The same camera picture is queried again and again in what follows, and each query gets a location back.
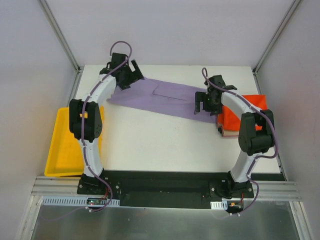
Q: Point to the yellow plastic tray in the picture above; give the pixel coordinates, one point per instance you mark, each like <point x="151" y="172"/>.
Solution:
<point x="65" y="156"/>

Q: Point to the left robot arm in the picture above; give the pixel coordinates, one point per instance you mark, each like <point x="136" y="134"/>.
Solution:
<point x="86" y="124"/>

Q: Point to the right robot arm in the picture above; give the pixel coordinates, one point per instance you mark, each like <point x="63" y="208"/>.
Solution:
<point x="256" y="133"/>

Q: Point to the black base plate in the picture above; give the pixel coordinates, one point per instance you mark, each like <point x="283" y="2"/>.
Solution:
<point x="154" y="189"/>

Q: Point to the right aluminium frame post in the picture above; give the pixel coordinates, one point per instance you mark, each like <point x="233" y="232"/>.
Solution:
<point x="277" y="34"/>

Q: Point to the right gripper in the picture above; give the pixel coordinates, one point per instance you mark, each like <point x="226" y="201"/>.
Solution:
<point x="203" y="101"/>

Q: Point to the purple t-shirt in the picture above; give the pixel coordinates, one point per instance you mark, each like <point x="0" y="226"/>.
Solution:
<point x="173" y="99"/>

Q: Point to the right white cable duct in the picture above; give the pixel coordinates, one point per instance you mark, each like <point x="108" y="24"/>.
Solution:
<point x="219" y="205"/>

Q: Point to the white cable duct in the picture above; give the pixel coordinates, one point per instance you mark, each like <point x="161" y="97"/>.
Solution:
<point x="73" y="201"/>
<point x="219" y="205"/>

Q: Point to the aluminium frame post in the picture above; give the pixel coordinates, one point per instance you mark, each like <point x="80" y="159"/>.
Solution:
<point x="59" y="34"/>
<point x="277" y="34"/>

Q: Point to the folded beige t-shirt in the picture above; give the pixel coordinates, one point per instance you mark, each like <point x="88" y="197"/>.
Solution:
<point x="226" y="133"/>

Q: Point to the left white cable duct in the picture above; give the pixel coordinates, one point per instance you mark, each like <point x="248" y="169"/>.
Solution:
<point x="73" y="201"/>

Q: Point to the left aluminium frame post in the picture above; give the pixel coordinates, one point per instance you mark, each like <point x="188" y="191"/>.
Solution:
<point x="59" y="34"/>

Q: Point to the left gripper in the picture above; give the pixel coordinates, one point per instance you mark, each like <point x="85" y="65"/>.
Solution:
<point x="131" y="78"/>

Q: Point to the folded orange t-shirt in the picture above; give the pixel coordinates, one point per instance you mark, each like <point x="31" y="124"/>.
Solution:
<point x="228" y="121"/>

